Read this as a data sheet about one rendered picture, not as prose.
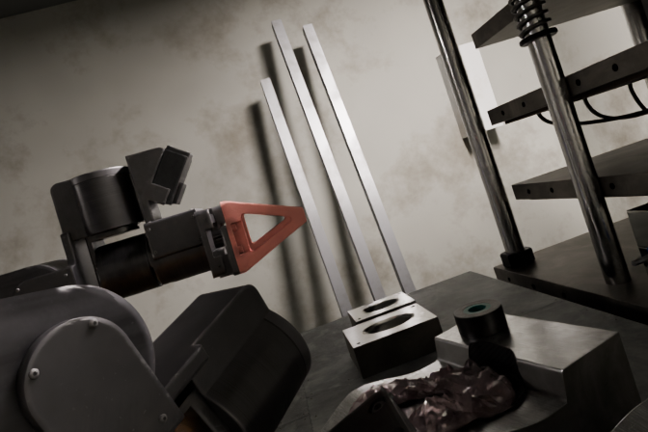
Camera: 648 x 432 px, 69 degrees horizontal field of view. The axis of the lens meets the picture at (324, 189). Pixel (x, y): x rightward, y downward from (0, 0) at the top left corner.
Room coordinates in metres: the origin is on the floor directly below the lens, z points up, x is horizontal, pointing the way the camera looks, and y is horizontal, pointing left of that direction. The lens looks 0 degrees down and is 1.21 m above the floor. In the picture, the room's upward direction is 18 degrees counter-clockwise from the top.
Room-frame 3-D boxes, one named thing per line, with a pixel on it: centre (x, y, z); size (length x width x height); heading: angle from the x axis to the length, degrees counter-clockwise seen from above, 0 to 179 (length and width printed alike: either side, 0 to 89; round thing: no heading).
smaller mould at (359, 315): (1.30, -0.05, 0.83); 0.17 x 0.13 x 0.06; 97
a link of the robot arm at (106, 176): (0.47, 0.24, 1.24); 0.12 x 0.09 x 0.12; 99
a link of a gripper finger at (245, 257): (0.46, 0.07, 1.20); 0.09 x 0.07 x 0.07; 99
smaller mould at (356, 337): (1.09, -0.04, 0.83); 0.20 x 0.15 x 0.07; 97
